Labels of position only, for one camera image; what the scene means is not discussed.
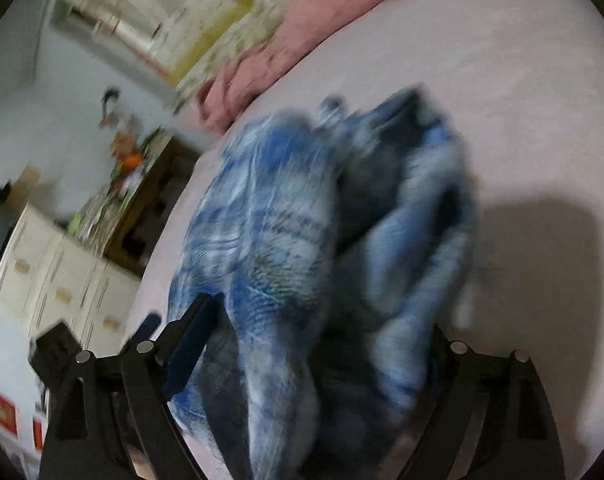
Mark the blue plaid shirt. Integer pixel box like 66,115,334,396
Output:
164,87,479,480

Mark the red wall sticker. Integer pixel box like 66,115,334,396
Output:
0,389,21,432

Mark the pink bed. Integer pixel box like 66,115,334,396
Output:
122,0,604,480

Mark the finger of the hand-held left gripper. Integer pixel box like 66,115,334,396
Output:
28,321,84,387
133,311,164,347

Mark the tree print curtain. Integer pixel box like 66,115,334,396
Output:
52,0,328,112

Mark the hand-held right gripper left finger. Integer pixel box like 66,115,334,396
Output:
39,292,224,480

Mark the pink checked quilt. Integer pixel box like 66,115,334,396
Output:
197,0,579,134

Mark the dark wooden desk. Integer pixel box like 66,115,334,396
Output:
104,135,204,277

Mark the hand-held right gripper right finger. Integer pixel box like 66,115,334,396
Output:
396,322,566,480

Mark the white drawer cabinet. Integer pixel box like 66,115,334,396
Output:
0,202,143,353

